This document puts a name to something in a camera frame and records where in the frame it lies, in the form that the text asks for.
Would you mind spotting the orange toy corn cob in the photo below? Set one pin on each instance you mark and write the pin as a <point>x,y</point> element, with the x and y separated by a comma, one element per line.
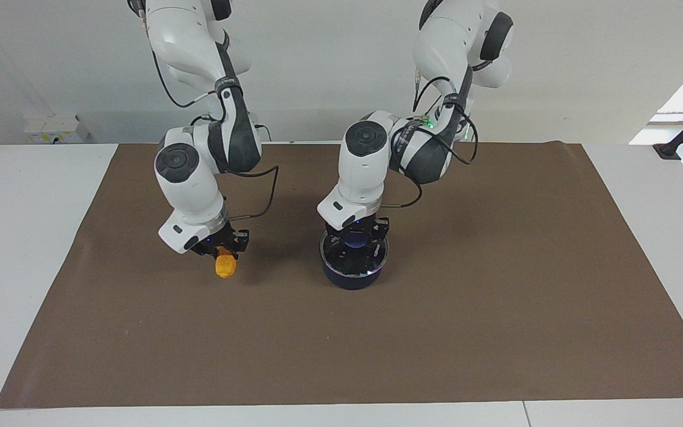
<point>226,267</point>

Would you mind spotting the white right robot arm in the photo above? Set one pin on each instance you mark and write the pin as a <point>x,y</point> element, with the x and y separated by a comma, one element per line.
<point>193,184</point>

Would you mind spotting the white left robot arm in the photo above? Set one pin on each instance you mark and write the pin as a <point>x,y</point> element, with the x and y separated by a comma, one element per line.
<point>365,172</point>

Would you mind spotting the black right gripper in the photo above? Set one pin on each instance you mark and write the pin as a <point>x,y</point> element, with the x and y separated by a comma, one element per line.
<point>220,240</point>

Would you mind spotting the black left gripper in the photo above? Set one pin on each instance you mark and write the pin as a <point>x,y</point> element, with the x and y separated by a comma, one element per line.
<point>371,228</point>

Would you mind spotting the dark blue saucepan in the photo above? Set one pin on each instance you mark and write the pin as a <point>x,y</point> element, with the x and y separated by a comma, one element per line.
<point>353,281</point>

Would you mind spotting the glass lid with blue knob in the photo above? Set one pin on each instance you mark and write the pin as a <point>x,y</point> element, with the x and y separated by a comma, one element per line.
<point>353,264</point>

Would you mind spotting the white wall box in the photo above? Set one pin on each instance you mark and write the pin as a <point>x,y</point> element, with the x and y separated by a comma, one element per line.
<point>57,129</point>

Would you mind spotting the brown table mat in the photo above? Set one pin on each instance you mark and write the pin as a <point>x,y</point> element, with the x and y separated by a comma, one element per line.
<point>436,344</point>

